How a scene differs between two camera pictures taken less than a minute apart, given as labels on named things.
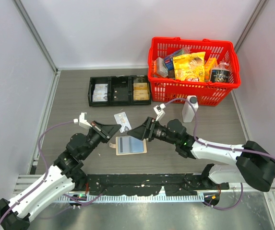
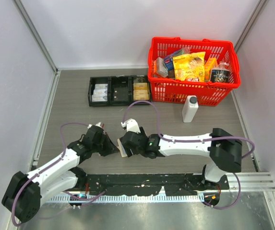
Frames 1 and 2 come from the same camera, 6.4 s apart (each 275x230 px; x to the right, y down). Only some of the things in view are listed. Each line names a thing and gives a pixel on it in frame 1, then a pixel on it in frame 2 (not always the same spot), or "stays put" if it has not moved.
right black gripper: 145,131 -> 142,132
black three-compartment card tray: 119,90 stays put
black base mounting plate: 142,184 stays put
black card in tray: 121,94 stays put
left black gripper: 105,131 -> 111,148
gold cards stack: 140,91 stays put
